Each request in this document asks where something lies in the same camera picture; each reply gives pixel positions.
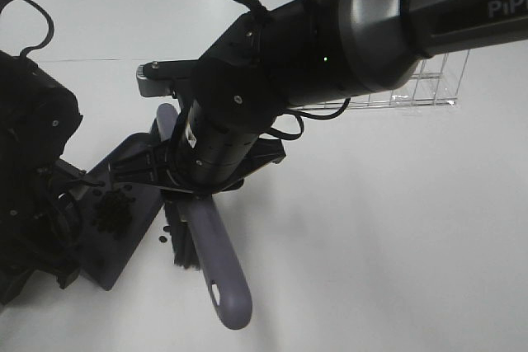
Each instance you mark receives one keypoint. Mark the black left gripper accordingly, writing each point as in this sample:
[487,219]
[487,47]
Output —
[39,228]

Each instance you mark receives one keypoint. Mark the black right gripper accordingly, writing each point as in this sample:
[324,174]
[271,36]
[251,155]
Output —
[205,157]

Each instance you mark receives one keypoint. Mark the pile of coffee beans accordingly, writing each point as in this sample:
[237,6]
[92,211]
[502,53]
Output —
[124,215]

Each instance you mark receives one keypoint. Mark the purple plastic dustpan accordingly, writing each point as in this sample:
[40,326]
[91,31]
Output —
[103,264]

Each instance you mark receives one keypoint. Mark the purple brush black bristles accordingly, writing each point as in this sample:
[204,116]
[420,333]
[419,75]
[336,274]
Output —
[199,238]

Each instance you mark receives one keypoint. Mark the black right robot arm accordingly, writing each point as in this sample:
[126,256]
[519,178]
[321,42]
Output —
[281,55]

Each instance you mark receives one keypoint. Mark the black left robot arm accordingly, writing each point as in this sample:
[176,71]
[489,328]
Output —
[38,114]

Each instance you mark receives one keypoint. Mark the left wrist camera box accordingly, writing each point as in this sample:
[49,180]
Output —
[67,178]

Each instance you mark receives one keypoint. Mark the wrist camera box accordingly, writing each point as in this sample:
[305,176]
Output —
[67,178]
[165,78]

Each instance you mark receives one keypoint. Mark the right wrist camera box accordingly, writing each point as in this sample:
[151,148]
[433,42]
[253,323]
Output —
[165,78]

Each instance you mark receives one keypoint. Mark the metal wire dish rack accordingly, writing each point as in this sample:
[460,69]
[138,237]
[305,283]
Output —
[435,82]

